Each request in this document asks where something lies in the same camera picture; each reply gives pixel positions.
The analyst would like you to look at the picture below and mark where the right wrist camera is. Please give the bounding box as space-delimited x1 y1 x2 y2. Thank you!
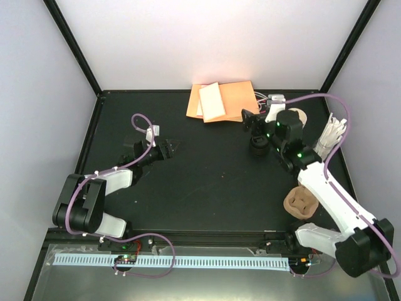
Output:
265 94 286 123

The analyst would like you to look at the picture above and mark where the black frame post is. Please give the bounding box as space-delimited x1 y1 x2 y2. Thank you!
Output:
43 0 102 96
320 0 381 93

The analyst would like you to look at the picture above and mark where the brown pulp cup carrier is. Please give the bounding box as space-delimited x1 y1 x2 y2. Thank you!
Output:
283 186 319 220

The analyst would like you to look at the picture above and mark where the light blue cable duct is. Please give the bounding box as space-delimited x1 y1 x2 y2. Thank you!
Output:
53 253 289 272

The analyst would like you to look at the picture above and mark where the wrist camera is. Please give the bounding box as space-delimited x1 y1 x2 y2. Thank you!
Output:
265 94 286 123
146 125 160 142

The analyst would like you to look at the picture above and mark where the orange flat bag stack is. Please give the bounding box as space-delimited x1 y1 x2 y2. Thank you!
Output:
186 82 226 123

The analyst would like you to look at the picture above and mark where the orange paper bag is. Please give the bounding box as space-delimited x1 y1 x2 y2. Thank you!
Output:
218 81 259 122

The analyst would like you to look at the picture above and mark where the stack of black lids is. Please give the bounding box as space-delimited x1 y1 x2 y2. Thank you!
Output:
249 134 271 157

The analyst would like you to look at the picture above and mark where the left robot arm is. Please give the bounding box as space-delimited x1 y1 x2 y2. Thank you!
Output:
52 139 178 250

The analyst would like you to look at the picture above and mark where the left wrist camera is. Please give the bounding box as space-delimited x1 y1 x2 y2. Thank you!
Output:
146 125 160 142

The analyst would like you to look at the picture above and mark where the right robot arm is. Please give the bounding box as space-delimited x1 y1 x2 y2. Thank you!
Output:
241 109 394 278

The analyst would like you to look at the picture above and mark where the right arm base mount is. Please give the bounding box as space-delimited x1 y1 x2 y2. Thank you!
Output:
258 231 313 256

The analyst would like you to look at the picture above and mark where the black frame post right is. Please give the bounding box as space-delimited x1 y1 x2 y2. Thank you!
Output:
320 0 381 93

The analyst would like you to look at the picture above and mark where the stack of paper cups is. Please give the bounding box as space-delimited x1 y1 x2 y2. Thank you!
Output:
289 108 308 127

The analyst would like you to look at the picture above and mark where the black frame post left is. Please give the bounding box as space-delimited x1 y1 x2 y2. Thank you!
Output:
43 0 102 96

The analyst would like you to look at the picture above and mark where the jar of white stirrers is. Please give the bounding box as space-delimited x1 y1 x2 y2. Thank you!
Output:
313 114 347 161

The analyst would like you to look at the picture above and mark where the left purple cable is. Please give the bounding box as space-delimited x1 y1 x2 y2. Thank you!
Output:
63 114 175 278

